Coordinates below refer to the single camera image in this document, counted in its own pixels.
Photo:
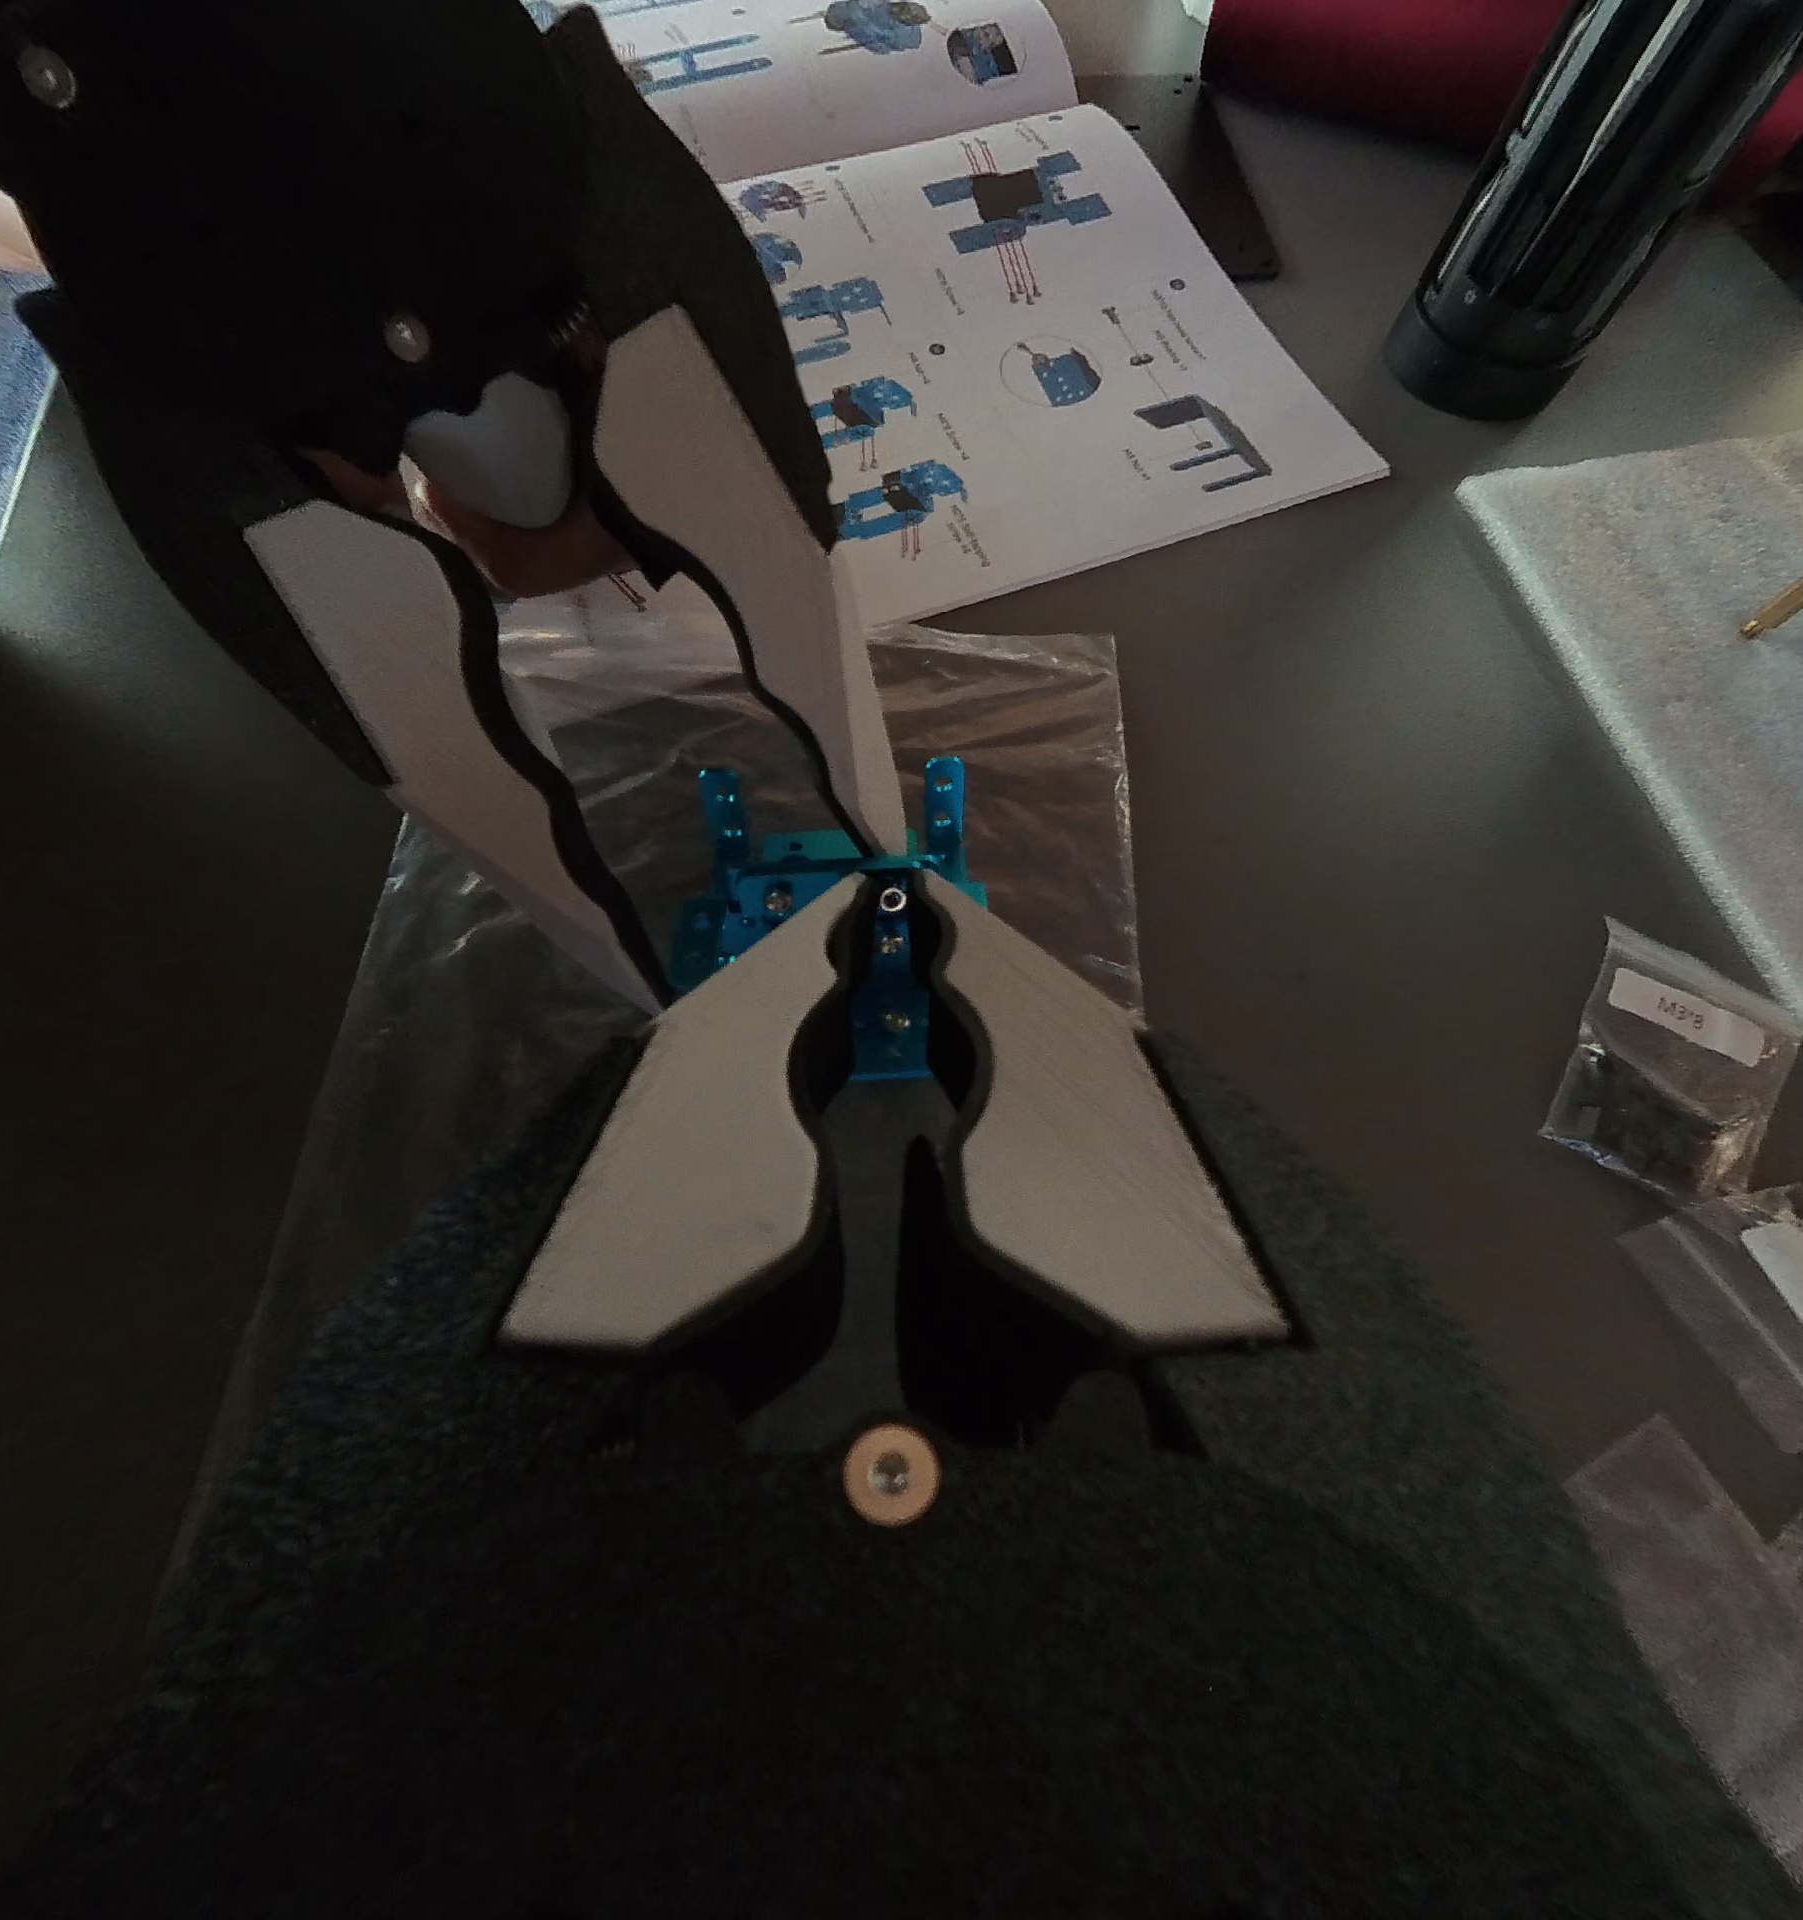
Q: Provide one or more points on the blue metal bracket assembly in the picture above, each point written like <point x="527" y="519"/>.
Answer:
<point x="760" y="900"/>

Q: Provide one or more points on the brass rod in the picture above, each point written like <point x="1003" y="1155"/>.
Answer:
<point x="1801" y="588"/>

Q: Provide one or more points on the pile of small screw bags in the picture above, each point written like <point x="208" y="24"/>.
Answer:
<point x="1666" y="1080"/>

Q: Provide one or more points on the person's left hand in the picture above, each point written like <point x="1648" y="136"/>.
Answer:
<point x="540" y="555"/>

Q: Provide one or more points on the black metal plate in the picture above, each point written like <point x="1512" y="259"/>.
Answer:
<point x="1231" y="195"/>

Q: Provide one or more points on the black tumbler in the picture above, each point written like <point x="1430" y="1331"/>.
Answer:
<point x="1532" y="271"/>

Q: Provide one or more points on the dark red case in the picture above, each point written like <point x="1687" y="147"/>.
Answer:
<point x="1336" y="60"/>

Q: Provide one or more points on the open instruction manual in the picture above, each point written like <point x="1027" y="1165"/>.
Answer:
<point x="1216" y="421"/>

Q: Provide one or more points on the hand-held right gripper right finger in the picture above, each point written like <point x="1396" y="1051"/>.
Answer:
<point x="1112" y="1199"/>

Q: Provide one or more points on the clear plastic bag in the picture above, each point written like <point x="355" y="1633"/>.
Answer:
<point x="1021" y="751"/>

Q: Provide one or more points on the white foam sheet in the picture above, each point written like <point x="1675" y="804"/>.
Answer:
<point x="1666" y="676"/>

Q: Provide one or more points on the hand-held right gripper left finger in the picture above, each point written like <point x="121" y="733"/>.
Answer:
<point x="676" y="1199"/>

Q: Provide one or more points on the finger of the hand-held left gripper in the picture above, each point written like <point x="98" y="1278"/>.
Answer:
<point x="736" y="495"/>
<point x="391" y="629"/>

